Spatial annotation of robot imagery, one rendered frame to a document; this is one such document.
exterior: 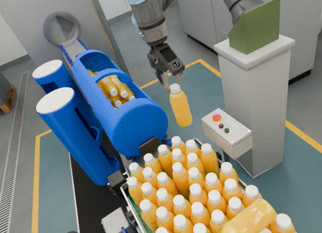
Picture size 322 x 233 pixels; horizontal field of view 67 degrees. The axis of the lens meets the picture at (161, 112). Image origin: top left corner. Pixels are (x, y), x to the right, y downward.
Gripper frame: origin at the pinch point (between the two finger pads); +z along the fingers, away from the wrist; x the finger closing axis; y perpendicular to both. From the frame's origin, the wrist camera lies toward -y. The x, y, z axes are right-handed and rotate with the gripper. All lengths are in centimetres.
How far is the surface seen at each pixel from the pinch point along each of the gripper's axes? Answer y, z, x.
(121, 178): 5.6, 31.5, 34.6
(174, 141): -0.9, 23.3, 7.6
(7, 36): 553, 54, 102
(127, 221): -4, 46, 42
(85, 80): 66, 10, 25
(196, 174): -20.2, 23.7, 10.5
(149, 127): 14.3, 22.6, 12.0
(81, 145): 85, 62, 50
